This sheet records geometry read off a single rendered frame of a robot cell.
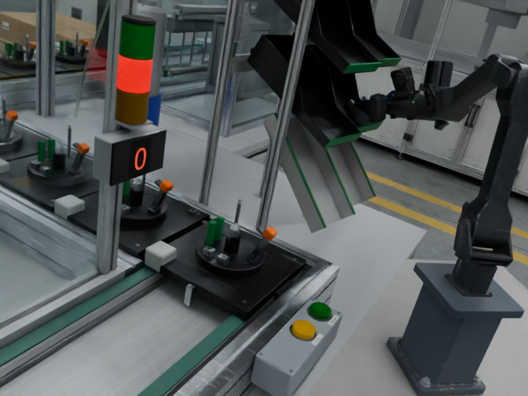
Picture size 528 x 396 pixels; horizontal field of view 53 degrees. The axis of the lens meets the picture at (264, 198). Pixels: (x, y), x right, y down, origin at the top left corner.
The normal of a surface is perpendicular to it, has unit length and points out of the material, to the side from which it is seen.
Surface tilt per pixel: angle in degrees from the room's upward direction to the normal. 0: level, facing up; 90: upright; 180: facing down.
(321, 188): 45
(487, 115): 90
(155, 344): 0
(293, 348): 0
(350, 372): 0
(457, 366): 90
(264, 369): 90
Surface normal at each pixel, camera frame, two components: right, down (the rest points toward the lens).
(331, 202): 0.66, -0.34
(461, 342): 0.22, 0.46
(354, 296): 0.18, -0.89
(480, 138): -0.52, 0.28
